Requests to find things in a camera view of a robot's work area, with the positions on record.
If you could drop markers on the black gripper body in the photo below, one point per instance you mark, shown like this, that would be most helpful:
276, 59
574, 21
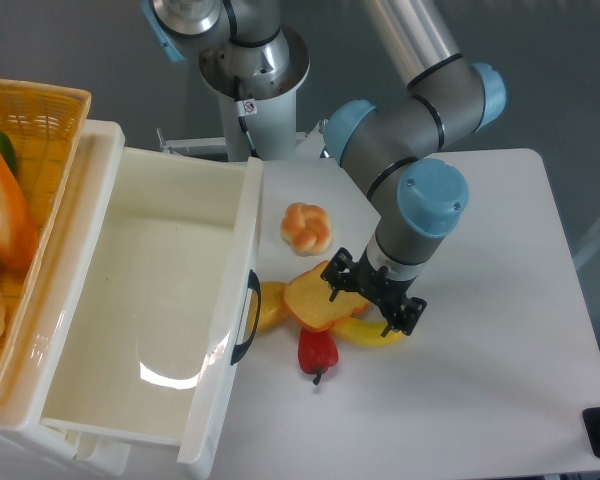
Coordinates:
376, 286

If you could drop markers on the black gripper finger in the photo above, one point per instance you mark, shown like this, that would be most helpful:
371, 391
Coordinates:
339, 273
402, 315

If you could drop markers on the toast bread slice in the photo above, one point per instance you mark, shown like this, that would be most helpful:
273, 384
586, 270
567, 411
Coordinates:
307, 299

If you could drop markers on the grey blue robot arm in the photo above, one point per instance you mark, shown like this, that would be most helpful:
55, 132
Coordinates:
390, 155

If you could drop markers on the knotted bread roll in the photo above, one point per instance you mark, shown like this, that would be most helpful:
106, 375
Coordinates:
306, 228

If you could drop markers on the yellow banana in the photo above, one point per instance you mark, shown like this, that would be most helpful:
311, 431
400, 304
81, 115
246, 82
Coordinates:
366, 333

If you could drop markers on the yellow bell pepper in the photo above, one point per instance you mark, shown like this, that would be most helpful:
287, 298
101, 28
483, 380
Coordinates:
272, 309

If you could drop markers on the red bell pepper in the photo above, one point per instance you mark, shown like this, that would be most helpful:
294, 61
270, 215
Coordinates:
316, 353

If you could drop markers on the white plastic drawer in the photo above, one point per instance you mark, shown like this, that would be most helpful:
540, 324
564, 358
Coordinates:
163, 316

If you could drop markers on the orange woven basket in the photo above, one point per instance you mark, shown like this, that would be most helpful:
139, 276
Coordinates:
44, 123

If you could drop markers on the orange baguette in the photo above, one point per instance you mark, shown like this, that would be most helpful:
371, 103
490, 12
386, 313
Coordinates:
19, 235

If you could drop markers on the green pepper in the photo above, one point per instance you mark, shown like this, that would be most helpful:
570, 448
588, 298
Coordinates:
7, 152

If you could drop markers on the white drawer cabinet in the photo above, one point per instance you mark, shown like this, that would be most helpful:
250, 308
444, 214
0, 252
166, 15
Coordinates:
28, 448

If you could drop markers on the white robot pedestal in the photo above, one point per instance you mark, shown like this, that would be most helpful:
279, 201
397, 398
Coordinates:
255, 87

